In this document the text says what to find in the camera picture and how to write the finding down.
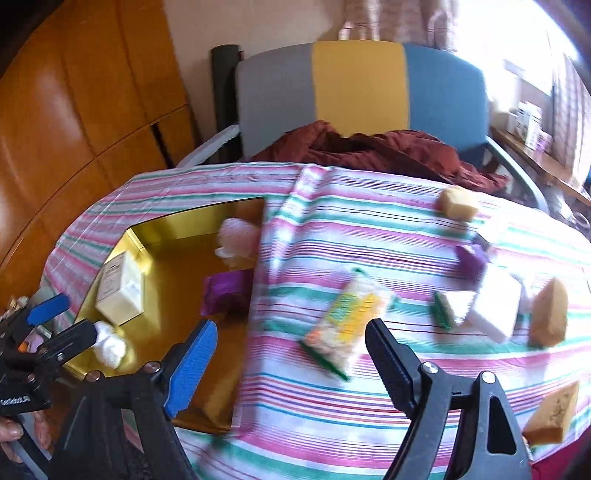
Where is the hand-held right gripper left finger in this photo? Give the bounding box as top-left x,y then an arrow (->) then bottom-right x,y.
55,318 -> 219,480

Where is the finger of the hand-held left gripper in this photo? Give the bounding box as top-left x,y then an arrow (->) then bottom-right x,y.
32,319 -> 98,370
9,294 -> 71,337

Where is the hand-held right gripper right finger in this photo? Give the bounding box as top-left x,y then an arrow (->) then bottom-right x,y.
365,318 -> 532,480

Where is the white cotton ball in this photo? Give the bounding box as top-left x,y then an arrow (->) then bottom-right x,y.
93,320 -> 126,370

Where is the yellow green snack packet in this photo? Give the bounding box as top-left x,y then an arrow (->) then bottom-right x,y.
300,272 -> 398,381

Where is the gold tray box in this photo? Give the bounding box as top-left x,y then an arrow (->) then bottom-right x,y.
62,198 -> 266,435

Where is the large brown sponge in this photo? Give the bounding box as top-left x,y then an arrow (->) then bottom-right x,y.
529,277 -> 570,348

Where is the person's left hand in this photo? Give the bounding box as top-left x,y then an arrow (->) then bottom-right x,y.
0,410 -> 52,450

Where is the cream carton box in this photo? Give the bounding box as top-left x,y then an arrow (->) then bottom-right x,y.
95,250 -> 145,326

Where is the green white scrub sponge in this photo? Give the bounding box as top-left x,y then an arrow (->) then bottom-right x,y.
433,290 -> 478,330

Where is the purple packet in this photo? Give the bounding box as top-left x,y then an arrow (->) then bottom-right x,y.
455,243 -> 490,282
202,270 -> 254,317

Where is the white foam block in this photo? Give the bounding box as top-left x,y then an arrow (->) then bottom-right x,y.
468,265 -> 522,344

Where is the pink white bath puff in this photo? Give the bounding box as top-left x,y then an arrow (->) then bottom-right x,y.
215,217 -> 259,268

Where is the flat tan sponge slab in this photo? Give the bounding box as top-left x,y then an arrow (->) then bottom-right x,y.
522,381 -> 580,446

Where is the small yellow sponge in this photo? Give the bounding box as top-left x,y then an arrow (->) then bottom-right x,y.
436,185 -> 480,223

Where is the wooden wardrobe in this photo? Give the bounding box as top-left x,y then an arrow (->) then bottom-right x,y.
0,0 -> 199,287

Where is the red bed sheet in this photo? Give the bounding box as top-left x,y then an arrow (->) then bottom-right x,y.
531,443 -> 591,480

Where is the maroon cloth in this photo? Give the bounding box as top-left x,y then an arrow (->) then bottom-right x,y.
252,120 -> 509,192

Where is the wooden desk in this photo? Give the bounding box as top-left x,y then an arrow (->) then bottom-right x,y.
489,124 -> 591,206

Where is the grey yellow blue chair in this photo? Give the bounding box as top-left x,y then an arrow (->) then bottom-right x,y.
178,41 -> 550,213

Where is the black rolled mat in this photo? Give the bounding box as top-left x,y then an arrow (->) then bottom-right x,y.
211,44 -> 243,162

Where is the white carton box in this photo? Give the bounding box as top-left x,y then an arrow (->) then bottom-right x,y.
505,102 -> 543,141

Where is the patterned pink curtain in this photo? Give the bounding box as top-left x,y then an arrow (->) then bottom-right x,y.
339,0 -> 458,51
551,53 -> 591,190

